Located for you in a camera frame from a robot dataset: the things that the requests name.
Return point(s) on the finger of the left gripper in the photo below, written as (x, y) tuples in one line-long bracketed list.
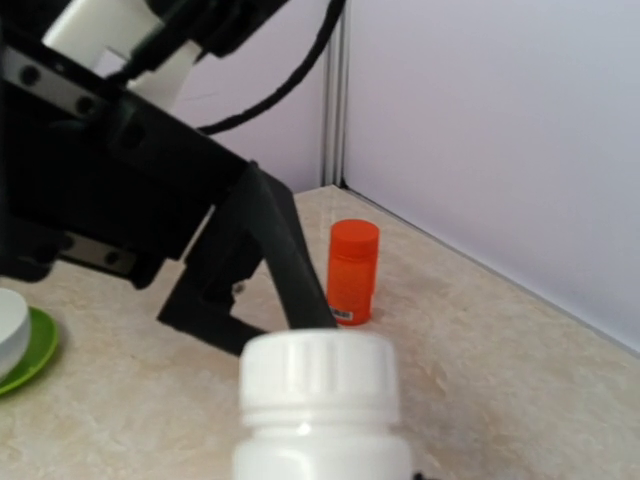
[(264, 207), (201, 302)]

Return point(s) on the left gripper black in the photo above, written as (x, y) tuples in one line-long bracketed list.
[(94, 175)]

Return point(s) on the orange pill bottle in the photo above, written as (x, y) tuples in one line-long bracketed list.
[(352, 270)]

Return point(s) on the small white clear bottle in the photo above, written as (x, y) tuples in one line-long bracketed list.
[(321, 404)]

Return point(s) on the white bowl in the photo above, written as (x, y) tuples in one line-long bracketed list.
[(15, 330)]

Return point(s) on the green plate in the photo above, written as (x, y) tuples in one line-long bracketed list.
[(43, 343)]

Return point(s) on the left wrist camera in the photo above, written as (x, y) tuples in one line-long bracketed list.
[(159, 41)]

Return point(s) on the left aluminium corner post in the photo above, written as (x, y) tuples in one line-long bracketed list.
[(335, 102)]

